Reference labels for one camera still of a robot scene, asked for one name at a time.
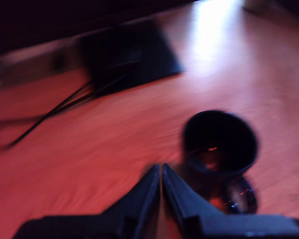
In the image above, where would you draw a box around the black monitor stand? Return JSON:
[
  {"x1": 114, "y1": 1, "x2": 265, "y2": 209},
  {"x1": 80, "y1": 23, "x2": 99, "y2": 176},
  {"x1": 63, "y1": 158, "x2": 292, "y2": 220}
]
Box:
[{"x1": 80, "y1": 20, "x2": 185, "y2": 95}]

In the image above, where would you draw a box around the large black monitor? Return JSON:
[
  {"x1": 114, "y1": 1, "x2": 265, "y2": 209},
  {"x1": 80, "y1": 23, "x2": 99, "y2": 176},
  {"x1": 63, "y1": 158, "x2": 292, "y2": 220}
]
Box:
[{"x1": 0, "y1": 0, "x2": 201, "y2": 57}]

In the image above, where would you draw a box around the dark blue coffee mug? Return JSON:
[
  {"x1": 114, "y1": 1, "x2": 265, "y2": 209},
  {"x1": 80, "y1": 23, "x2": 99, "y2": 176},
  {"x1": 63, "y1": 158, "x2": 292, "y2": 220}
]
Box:
[{"x1": 180, "y1": 109, "x2": 260, "y2": 215}]

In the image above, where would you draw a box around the black table cable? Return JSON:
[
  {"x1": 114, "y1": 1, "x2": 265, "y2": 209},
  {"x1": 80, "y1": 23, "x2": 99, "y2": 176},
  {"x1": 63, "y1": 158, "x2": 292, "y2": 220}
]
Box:
[
  {"x1": 6, "y1": 82, "x2": 97, "y2": 149},
  {"x1": 48, "y1": 73, "x2": 128, "y2": 118}
]

